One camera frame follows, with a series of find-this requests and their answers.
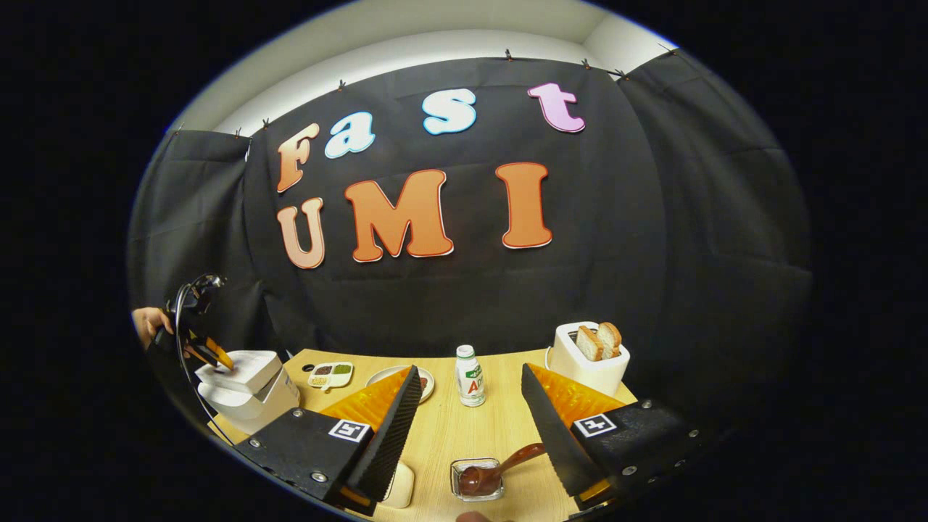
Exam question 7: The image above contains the white rice cooker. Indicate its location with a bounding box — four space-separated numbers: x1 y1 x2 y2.
194 350 302 436

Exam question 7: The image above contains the white divided dish of beans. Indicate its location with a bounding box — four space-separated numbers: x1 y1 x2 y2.
307 362 355 392

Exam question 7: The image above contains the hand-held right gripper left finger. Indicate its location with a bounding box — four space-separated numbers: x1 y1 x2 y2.
232 365 423 517

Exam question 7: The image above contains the black backdrop cloth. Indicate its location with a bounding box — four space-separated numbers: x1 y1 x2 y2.
129 51 813 436

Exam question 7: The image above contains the white drink bottle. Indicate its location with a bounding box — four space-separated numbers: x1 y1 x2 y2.
455 344 487 407

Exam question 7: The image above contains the brown wooden spoon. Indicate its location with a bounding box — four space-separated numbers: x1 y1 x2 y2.
458 442 548 497

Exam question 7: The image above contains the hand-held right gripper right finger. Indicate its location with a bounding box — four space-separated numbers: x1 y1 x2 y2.
521 362 715 519

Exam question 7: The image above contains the white plate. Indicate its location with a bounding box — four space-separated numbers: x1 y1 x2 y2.
366 365 436 404

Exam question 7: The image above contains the white toaster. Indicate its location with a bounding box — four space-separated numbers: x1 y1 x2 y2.
546 321 631 397

